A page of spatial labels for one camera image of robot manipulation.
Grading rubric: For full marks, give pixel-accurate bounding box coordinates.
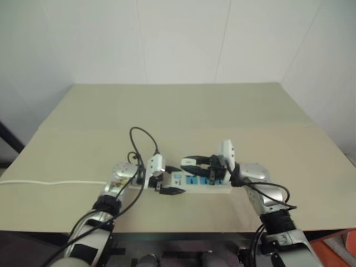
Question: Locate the black bar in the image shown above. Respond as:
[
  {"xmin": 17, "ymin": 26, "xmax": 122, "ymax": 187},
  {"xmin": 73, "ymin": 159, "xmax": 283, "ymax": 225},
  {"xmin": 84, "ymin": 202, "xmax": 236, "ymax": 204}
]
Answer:
[{"xmin": 0, "ymin": 120, "xmax": 25, "ymax": 169}]

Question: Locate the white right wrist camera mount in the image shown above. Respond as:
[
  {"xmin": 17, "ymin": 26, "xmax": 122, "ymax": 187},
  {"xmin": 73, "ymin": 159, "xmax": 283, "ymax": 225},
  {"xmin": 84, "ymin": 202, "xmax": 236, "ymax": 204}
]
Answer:
[{"xmin": 217, "ymin": 139, "xmax": 237, "ymax": 171}]

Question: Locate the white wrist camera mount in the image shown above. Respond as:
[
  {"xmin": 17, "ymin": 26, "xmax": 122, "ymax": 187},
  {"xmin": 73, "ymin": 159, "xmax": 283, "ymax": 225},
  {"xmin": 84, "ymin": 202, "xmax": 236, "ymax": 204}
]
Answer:
[
  {"xmin": 146, "ymin": 154, "xmax": 167, "ymax": 187},
  {"xmin": 217, "ymin": 139, "xmax": 237, "ymax": 171}
]

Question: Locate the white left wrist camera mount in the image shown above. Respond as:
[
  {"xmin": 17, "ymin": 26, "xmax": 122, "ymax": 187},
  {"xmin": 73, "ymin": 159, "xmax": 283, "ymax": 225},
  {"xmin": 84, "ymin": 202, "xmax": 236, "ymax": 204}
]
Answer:
[{"xmin": 146, "ymin": 154, "xmax": 167, "ymax": 187}]

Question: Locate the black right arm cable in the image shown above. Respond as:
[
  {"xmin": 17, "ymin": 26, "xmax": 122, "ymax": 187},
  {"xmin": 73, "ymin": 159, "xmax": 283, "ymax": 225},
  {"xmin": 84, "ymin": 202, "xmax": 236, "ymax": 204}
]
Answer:
[{"xmin": 225, "ymin": 160, "xmax": 298, "ymax": 267}]

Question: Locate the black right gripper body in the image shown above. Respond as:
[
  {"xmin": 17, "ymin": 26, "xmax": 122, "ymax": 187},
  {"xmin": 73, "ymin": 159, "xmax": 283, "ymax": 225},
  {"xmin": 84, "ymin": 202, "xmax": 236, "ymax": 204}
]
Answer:
[{"xmin": 206, "ymin": 154, "xmax": 232, "ymax": 186}]

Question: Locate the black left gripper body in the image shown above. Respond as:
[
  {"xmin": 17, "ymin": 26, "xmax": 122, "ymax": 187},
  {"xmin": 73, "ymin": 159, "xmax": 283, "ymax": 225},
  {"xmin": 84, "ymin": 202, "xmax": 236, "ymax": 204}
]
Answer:
[{"xmin": 148, "ymin": 165, "xmax": 170, "ymax": 194}]

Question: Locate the white power strip cord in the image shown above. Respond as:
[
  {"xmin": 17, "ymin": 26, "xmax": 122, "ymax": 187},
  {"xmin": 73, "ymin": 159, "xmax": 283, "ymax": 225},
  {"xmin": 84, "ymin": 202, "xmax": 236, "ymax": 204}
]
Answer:
[{"xmin": 0, "ymin": 180, "xmax": 108, "ymax": 187}]

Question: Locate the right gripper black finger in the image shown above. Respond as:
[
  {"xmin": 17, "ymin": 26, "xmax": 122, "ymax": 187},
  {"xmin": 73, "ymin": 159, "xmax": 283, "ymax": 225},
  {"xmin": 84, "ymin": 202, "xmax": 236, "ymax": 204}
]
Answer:
[
  {"xmin": 187, "ymin": 154, "xmax": 214, "ymax": 166},
  {"xmin": 180, "ymin": 165, "xmax": 212, "ymax": 178}
]

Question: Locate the grey rounded shape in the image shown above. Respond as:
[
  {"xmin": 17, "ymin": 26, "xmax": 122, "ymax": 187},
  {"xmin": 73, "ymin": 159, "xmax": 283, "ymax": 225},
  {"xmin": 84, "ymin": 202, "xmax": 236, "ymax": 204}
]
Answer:
[{"xmin": 137, "ymin": 253, "xmax": 161, "ymax": 267}]

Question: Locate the orange bin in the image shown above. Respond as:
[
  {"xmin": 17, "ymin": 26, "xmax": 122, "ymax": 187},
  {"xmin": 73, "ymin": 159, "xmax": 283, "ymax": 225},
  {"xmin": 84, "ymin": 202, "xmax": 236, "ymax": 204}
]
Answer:
[{"xmin": 309, "ymin": 225, "xmax": 356, "ymax": 267}]

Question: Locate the white power strip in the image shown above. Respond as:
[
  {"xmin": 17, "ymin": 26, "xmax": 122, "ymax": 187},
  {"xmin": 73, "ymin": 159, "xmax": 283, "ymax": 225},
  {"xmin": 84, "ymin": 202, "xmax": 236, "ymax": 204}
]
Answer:
[{"xmin": 128, "ymin": 170, "xmax": 233, "ymax": 195}]

